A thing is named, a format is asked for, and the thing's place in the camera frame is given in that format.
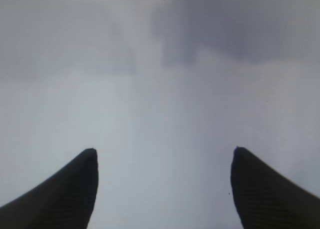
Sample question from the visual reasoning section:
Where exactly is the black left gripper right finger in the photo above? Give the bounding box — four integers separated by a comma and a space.
230, 147, 320, 229

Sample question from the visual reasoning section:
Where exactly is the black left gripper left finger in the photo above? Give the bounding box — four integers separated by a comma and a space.
0, 148, 99, 229

